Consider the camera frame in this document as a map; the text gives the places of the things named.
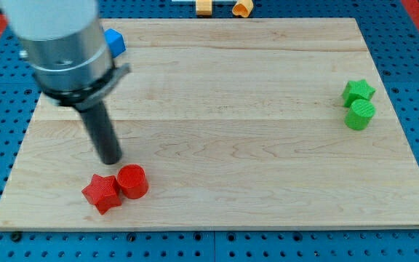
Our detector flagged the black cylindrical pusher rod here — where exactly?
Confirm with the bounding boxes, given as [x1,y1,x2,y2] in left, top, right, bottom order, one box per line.
[79,101,122,165]

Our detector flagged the red cylinder block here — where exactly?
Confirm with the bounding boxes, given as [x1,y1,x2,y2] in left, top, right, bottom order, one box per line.
[117,164,148,199]

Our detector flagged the red star block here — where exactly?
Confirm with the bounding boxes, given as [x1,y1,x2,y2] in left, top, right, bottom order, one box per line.
[81,174,121,215]

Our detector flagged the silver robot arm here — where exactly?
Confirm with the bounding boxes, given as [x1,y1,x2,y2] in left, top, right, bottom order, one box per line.
[0,0,130,164]

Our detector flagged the wooden board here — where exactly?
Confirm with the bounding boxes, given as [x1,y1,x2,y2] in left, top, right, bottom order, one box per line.
[0,18,419,231]

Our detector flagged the blue cube block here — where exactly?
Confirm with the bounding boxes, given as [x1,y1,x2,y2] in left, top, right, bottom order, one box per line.
[104,28,127,58]

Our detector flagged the yellow cube block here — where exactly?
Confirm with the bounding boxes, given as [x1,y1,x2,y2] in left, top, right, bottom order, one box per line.
[195,0,212,17]

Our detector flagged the green star block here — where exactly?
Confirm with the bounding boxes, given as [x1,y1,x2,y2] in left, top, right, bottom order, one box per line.
[341,79,376,108]

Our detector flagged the green cylinder block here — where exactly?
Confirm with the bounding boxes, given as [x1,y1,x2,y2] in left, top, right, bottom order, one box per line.
[344,99,376,130]

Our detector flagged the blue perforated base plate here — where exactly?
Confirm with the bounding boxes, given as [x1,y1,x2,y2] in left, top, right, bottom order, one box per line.
[0,1,419,261]

